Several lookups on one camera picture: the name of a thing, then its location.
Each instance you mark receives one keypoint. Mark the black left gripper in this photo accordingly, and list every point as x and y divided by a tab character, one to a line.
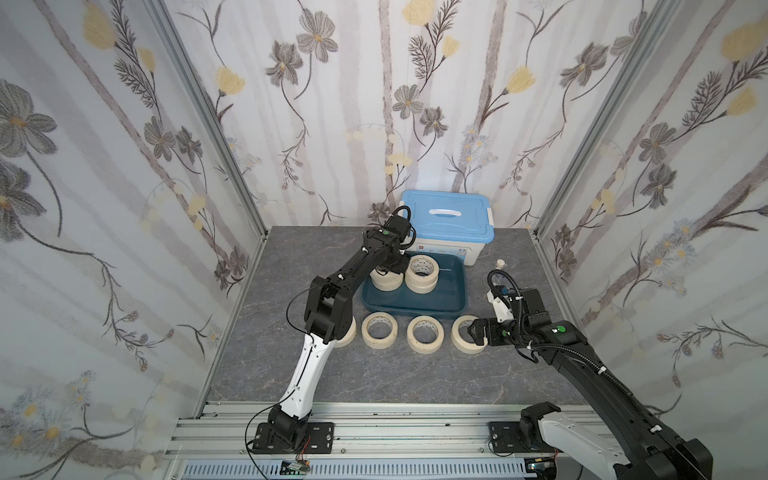
403	267

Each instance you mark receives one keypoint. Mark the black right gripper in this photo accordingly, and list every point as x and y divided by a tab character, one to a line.
482	330

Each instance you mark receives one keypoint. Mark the masking tape roll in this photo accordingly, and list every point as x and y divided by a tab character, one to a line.
421	276
386	282
379	330
460	336
425	335
349	336

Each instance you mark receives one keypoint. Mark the teal plastic tray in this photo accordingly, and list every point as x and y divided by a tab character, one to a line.
447	300

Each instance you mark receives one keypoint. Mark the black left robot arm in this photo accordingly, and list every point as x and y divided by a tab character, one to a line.
328	316

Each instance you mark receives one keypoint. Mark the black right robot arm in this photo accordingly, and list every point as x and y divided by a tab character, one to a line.
644	447

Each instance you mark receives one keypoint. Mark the white box with blue lid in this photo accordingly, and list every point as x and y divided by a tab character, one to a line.
450	223

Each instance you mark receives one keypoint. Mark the small circuit board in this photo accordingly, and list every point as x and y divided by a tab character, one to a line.
295	467

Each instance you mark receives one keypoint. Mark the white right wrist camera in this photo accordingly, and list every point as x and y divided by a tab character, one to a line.
502	311

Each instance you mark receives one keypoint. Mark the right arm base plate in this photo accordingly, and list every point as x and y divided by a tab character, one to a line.
513	437

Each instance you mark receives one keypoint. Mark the aluminium frame rail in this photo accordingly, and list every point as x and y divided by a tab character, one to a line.
373	441

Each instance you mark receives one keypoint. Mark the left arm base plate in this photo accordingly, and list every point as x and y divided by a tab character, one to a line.
311	438

